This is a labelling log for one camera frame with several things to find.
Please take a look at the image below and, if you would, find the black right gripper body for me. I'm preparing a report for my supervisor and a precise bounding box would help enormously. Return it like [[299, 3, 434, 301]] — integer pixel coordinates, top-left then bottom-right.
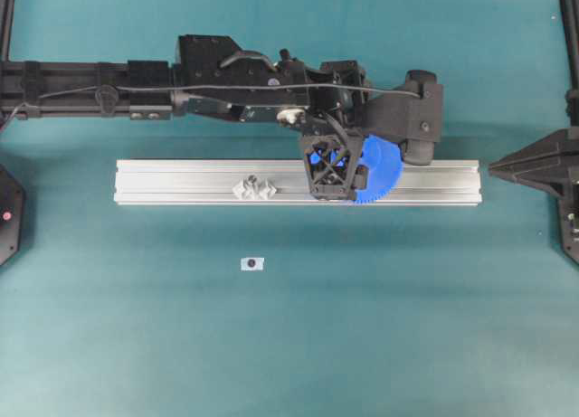
[[558, 166, 578, 263]]

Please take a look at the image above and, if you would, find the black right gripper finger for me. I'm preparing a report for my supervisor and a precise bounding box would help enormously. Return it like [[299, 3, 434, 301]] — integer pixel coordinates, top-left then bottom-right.
[[489, 167, 564, 196], [489, 127, 578, 169]]

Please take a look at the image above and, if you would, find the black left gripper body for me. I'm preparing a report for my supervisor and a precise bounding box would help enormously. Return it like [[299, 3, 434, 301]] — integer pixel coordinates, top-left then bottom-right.
[[299, 61, 367, 199]]

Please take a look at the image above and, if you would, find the large blue gear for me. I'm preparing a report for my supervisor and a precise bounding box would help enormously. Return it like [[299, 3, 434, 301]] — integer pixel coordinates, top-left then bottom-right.
[[316, 135, 403, 206]]

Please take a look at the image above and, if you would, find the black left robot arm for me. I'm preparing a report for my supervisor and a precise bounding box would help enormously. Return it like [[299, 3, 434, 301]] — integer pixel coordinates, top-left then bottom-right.
[[1, 35, 370, 200]]

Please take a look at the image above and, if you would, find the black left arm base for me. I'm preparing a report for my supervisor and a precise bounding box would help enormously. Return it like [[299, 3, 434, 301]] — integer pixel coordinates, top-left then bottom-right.
[[0, 166, 25, 265]]

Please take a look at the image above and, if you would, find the white tape marker black dot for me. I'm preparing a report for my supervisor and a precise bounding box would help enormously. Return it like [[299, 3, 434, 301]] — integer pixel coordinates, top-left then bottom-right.
[[240, 257, 265, 271]]

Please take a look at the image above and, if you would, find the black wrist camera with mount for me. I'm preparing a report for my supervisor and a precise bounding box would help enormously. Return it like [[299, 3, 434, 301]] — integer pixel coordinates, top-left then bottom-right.
[[361, 70, 443, 166]]

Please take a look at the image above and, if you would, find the grey bracket beside bare shaft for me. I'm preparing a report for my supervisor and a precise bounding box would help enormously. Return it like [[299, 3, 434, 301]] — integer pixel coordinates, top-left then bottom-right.
[[232, 179, 255, 201]]

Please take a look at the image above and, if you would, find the black camera cable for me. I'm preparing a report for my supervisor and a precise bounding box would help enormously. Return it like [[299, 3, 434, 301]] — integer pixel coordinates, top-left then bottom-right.
[[0, 84, 422, 133]]

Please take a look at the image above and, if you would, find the black frame post right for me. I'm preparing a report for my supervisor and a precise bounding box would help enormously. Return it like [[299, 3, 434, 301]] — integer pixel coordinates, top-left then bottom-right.
[[559, 0, 578, 126]]

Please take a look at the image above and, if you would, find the black frame post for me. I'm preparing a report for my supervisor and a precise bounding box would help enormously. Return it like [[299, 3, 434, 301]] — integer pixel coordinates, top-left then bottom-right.
[[0, 0, 15, 62], [559, 0, 578, 126]]

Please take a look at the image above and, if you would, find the aluminium extrusion rail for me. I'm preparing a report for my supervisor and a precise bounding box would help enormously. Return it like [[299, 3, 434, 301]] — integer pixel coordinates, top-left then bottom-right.
[[113, 159, 482, 206]]

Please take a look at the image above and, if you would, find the black frame post left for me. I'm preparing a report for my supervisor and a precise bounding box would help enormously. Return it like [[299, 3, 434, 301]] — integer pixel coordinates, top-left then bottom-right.
[[0, 0, 15, 62]]

